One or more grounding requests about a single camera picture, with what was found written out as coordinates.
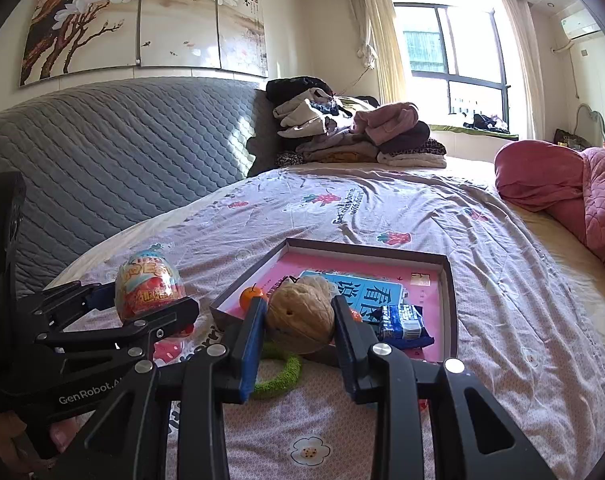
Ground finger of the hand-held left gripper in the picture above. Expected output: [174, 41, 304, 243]
[35, 297, 199, 361]
[20, 281, 119, 322]

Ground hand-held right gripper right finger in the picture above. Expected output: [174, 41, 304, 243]
[331, 295, 555, 480]

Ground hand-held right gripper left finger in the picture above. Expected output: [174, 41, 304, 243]
[52, 297, 269, 480]

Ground red egg toy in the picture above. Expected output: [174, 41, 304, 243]
[115, 249, 186, 323]

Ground orange mandarin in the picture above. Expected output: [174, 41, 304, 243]
[239, 284, 268, 311]

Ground walnut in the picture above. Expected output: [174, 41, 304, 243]
[266, 280, 335, 356]

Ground shallow dark cardboard box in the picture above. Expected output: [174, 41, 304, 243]
[210, 238, 458, 363]

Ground blue snack packet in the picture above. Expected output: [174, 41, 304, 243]
[377, 304, 435, 348]

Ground grey quilted headboard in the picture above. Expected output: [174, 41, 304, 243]
[0, 77, 283, 286]

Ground printed pink bedsheet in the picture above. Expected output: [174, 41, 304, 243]
[42, 162, 598, 480]

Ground pile of folded clothes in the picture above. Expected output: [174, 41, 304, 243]
[266, 76, 448, 169]

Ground green sill mat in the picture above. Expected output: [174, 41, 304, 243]
[427, 124, 519, 141]

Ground dark clothes on sill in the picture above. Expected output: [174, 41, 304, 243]
[463, 114, 510, 133]

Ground pink quilt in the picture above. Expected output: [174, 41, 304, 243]
[495, 141, 605, 281]

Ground cream curtain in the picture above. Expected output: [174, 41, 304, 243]
[345, 0, 408, 106]
[497, 0, 545, 141]

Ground window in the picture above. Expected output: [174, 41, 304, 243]
[395, 4, 512, 128]

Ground white framed mirror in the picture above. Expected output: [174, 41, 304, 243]
[575, 104, 605, 148]

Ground white air conditioner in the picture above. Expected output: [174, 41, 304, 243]
[559, 7, 603, 41]

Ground green ring toy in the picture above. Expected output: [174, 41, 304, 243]
[255, 342, 303, 401]

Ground floral wall painting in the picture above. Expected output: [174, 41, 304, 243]
[20, 0, 269, 88]

